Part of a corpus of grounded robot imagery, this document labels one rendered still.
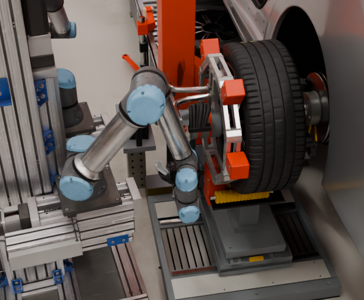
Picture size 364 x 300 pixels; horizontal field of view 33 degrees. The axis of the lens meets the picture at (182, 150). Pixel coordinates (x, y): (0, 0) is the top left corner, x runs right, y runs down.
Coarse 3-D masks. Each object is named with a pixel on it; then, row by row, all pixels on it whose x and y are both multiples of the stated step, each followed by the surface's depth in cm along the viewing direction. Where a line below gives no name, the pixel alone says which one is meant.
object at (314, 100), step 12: (312, 72) 275; (312, 84) 276; (324, 84) 263; (312, 96) 270; (324, 96) 264; (312, 108) 268; (324, 108) 265; (312, 120) 271; (324, 120) 266; (312, 132) 282; (324, 132) 268
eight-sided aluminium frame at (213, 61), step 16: (208, 64) 258; (224, 64) 252; (208, 80) 284; (224, 112) 241; (224, 128) 242; (240, 128) 240; (224, 144) 245; (240, 144) 243; (208, 160) 283; (224, 160) 248; (224, 176) 251
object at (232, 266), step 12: (204, 204) 329; (204, 216) 321; (216, 240) 308; (216, 252) 298; (276, 252) 297; (288, 252) 301; (216, 264) 300; (228, 264) 292; (240, 264) 294; (252, 264) 295; (264, 264) 297; (276, 264) 298; (288, 264) 300
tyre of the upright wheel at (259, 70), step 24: (240, 48) 251; (264, 48) 251; (240, 72) 242; (264, 72) 242; (288, 72) 242; (264, 96) 237; (288, 96) 239; (264, 120) 237; (288, 120) 238; (264, 144) 240; (288, 144) 241; (264, 168) 245; (288, 168) 247; (240, 192) 264
